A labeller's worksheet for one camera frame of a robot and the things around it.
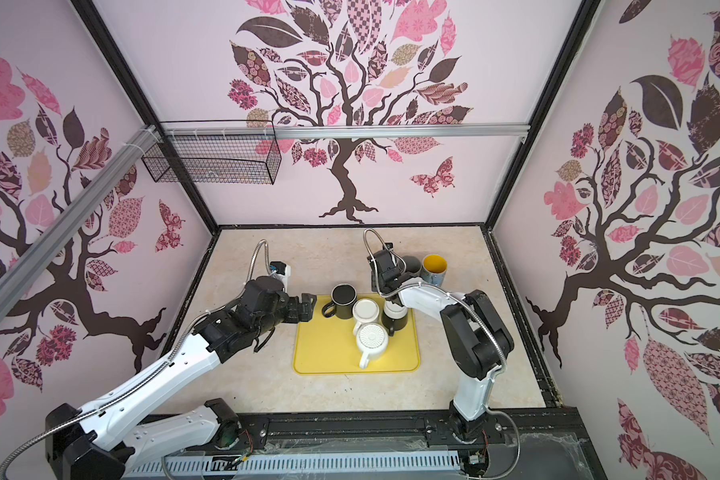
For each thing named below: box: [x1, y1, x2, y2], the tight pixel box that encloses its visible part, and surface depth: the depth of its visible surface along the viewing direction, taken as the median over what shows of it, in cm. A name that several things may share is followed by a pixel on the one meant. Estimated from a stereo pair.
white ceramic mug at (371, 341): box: [356, 323, 388, 369], surface depth 83 cm
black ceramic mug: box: [322, 283, 358, 320], surface depth 91 cm
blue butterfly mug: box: [420, 254, 448, 287], surface depth 97 cm
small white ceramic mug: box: [352, 298, 380, 336], surface depth 89 cm
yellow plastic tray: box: [294, 295, 420, 374], surface depth 89 cm
